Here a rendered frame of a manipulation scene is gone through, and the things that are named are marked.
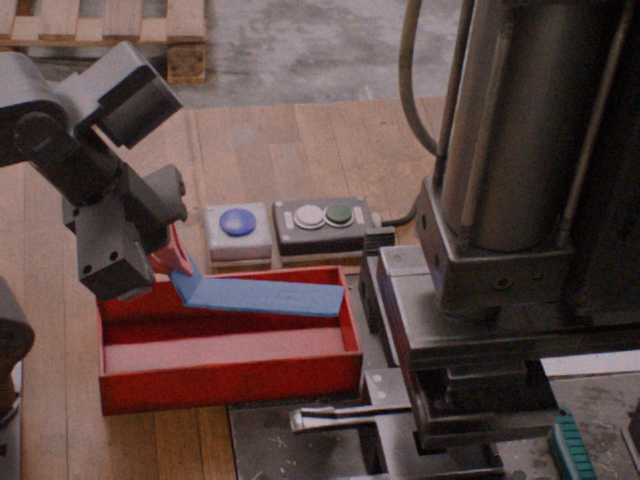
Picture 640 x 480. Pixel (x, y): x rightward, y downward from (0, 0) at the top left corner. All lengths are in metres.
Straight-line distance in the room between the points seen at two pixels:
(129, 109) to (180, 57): 2.00
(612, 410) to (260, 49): 2.06
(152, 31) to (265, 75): 0.30
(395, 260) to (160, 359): 0.32
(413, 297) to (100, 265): 0.25
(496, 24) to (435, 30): 2.56
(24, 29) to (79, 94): 2.03
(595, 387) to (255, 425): 0.35
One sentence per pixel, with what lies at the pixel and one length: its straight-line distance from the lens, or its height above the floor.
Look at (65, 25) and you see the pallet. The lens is 3.00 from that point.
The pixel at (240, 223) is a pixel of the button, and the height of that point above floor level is 0.94.
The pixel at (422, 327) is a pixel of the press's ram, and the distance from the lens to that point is 0.90.
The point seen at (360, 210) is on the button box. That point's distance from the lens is 1.35.
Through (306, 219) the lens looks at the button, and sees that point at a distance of 1.32.
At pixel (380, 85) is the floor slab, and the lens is 3.07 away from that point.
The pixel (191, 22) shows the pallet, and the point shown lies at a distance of 3.00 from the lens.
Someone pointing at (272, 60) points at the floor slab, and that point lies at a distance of 3.12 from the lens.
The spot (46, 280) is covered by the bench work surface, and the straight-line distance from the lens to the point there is 1.32.
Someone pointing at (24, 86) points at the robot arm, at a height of 1.27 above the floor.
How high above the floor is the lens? 1.85
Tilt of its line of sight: 45 degrees down
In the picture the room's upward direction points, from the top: 5 degrees clockwise
